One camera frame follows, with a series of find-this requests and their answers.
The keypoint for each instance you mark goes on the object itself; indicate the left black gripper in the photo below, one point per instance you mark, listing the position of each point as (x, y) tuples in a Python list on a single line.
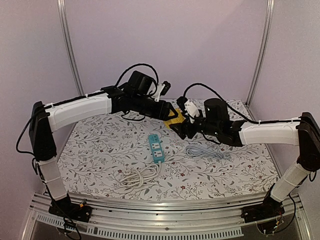
[(162, 112)]

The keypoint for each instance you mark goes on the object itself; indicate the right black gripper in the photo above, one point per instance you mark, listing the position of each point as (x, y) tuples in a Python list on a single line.
[(191, 127)]

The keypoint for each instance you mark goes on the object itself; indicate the yellow cube socket adapter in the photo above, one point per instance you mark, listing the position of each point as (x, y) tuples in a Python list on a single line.
[(179, 119)]

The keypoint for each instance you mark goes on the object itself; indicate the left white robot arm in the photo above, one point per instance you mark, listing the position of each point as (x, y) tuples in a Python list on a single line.
[(49, 118)]

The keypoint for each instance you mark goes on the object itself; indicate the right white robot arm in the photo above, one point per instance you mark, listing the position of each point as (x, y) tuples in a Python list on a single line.
[(302, 131)]

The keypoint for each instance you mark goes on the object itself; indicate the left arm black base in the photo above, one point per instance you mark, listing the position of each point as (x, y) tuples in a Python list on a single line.
[(68, 209)]

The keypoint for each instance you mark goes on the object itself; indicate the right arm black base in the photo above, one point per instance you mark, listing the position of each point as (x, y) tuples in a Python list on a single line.
[(269, 212)]

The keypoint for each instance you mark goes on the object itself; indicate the floral table cloth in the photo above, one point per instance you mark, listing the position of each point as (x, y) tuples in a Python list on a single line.
[(100, 149)]

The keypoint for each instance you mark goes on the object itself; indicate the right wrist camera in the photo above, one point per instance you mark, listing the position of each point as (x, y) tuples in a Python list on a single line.
[(188, 109)]

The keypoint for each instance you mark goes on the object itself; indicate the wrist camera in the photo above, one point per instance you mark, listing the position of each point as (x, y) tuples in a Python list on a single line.
[(161, 90), (188, 109)]

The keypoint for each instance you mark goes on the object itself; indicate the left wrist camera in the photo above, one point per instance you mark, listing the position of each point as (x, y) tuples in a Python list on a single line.
[(161, 90)]

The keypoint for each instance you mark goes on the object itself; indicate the aluminium front rail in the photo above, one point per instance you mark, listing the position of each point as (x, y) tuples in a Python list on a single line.
[(206, 219)]

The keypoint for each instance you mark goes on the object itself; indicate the right aluminium corner post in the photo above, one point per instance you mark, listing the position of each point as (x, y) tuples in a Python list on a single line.
[(262, 51)]

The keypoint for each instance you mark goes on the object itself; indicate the aluminium corner post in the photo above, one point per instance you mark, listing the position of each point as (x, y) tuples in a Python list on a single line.
[(62, 12), (262, 51)]

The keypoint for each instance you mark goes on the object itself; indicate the left aluminium corner post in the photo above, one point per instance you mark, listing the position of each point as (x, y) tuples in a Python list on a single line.
[(62, 12)]

